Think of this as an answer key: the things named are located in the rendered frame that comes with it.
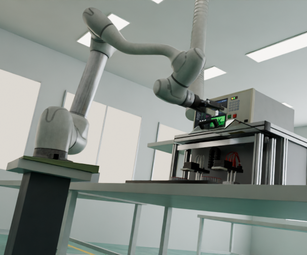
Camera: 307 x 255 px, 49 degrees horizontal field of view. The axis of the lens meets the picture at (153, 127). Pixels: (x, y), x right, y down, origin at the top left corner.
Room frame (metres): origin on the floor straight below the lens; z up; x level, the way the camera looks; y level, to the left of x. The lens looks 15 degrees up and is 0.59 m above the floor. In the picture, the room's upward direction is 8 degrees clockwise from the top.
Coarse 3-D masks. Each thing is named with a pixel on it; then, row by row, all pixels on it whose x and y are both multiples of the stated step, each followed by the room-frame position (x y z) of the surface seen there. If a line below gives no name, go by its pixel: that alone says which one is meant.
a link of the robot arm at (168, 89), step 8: (160, 80) 1.47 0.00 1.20; (168, 80) 1.48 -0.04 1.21; (176, 80) 1.46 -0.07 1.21; (160, 88) 1.47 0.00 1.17; (168, 88) 1.47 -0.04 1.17; (176, 88) 1.47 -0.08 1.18; (184, 88) 1.48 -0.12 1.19; (160, 96) 1.50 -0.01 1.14; (168, 96) 1.50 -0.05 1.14; (176, 96) 1.50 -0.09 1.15; (184, 96) 1.54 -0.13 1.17; (176, 104) 1.58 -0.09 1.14
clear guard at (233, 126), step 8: (232, 120) 1.45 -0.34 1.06; (208, 128) 1.53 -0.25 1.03; (216, 128) 1.47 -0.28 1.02; (224, 128) 1.42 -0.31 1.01; (232, 128) 1.58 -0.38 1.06; (240, 128) 1.56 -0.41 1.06; (248, 128) 1.54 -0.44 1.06; (256, 128) 1.54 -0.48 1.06; (224, 136) 1.75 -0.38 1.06; (232, 136) 1.73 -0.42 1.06; (240, 136) 1.71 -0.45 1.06; (248, 136) 1.68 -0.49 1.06
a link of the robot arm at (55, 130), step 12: (48, 108) 1.56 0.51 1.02; (60, 108) 1.56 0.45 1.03; (48, 120) 1.53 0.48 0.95; (60, 120) 1.54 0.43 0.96; (36, 132) 1.56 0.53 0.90; (48, 132) 1.52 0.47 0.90; (60, 132) 1.54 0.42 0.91; (72, 132) 1.62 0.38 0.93; (36, 144) 1.55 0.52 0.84; (48, 144) 1.53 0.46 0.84; (60, 144) 1.55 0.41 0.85; (72, 144) 1.67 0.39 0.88
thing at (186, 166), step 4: (184, 164) 1.92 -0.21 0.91; (188, 164) 1.89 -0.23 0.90; (192, 164) 1.88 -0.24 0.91; (196, 164) 1.90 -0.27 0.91; (180, 168) 1.91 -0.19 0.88; (184, 168) 1.88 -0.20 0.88; (188, 168) 1.87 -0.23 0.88; (192, 168) 1.88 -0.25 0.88; (196, 168) 1.89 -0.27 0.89; (200, 168) 1.91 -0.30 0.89; (196, 172) 1.97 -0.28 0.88; (200, 172) 1.95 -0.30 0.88; (204, 172) 1.93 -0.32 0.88; (208, 172) 1.95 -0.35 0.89; (196, 176) 1.97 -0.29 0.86
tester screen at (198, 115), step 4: (224, 100) 1.82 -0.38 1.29; (224, 104) 1.82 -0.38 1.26; (212, 108) 1.89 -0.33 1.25; (196, 116) 2.00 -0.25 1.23; (200, 116) 1.97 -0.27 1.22; (204, 116) 1.94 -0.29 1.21; (208, 116) 1.92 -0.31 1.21; (212, 116) 1.89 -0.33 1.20; (216, 116) 1.86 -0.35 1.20; (220, 116) 1.83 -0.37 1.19; (196, 120) 2.00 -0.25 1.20; (224, 120) 1.81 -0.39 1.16; (196, 124) 2.00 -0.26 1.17
